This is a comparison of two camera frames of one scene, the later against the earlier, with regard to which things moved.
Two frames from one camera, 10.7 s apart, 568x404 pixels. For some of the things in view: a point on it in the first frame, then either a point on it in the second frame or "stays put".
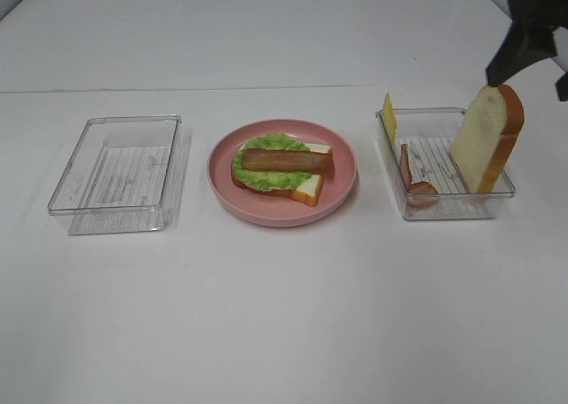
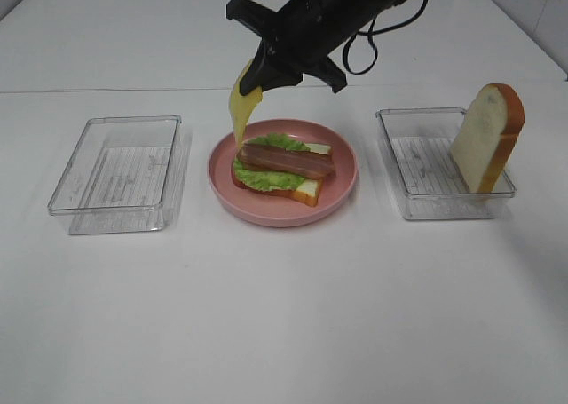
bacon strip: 419,194 → 265,155
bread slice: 487,137 stays put
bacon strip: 288,160 stays put
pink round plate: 264,208 stays put
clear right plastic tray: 421,142 stays put
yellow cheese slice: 390,119 → 243,106
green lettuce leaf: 267,179 stays put
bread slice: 309,191 stays put
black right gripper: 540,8 → 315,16
